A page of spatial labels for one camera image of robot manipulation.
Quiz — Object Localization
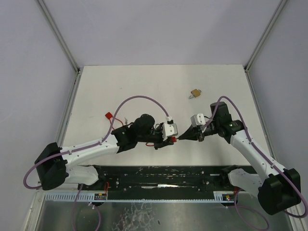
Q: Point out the small red cable padlock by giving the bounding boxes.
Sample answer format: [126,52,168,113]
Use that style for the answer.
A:
[145,136,177,147]

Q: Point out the brass padlock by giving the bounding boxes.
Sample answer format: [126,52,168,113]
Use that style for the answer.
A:
[189,89,202,99]

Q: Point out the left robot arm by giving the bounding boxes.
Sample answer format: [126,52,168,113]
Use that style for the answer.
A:
[35,114,178,191]

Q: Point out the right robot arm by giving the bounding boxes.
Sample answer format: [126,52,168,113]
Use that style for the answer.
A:
[178,102,302,215]

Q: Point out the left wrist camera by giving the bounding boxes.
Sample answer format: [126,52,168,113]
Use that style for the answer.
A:
[162,116,178,141]

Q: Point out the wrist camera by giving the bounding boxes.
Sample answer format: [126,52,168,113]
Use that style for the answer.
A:
[191,113,206,127]
[162,116,178,141]

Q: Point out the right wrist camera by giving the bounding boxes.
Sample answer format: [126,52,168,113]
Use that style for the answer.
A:
[191,113,206,127]

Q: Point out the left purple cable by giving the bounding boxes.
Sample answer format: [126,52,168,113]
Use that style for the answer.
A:
[23,95,173,231]

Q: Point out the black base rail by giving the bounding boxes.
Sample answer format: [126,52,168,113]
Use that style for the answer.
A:
[78,166,236,200]

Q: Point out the white slotted cable duct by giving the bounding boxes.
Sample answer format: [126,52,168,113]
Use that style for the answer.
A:
[44,192,107,202]

